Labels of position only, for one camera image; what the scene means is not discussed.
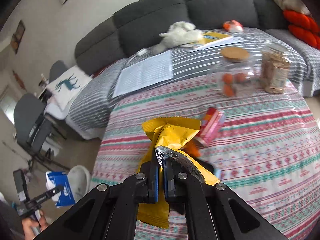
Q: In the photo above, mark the person left hand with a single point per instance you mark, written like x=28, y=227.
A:
x=28, y=224

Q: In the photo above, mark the blue white carton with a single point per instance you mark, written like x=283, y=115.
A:
x=60, y=181

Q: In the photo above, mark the glass jar with cork lid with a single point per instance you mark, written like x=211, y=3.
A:
x=236, y=74

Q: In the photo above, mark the white plush toy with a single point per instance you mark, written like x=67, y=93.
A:
x=179, y=33

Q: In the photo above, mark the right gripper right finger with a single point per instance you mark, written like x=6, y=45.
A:
x=213, y=212

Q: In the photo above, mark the red orange cushion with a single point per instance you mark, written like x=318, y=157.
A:
x=303, y=27

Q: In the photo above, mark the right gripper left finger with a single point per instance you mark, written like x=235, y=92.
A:
x=108, y=212

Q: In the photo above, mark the dark grey sofa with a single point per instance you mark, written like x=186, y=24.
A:
x=139, y=24

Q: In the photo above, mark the white deer print pillow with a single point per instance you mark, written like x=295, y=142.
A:
x=68, y=85

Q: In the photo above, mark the patterned red green tablecloth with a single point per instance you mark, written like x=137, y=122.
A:
x=267, y=148

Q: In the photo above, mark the small wall picture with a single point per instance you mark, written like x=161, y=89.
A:
x=17, y=36

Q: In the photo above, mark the white trash bin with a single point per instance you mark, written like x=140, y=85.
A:
x=79, y=180

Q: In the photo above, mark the beige blanket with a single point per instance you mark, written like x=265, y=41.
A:
x=295, y=5

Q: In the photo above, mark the white charger adapter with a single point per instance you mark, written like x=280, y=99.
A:
x=141, y=52

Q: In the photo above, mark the pink red snack box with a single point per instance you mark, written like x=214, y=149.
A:
x=210, y=126

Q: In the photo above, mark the grey chair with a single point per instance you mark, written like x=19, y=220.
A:
x=57, y=69
x=32, y=131

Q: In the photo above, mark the orange white snack packet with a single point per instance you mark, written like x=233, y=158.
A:
x=233, y=27

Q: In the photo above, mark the grey striped quilt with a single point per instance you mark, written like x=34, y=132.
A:
x=90, y=111

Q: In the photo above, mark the yellow booklet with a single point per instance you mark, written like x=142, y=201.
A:
x=211, y=36

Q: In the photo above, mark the white paper sheet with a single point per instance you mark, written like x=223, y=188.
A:
x=145, y=73

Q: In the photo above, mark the yellow foil snack wrapper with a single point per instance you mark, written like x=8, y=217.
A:
x=173, y=133

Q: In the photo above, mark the clear jar with crackers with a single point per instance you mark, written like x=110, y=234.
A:
x=275, y=66

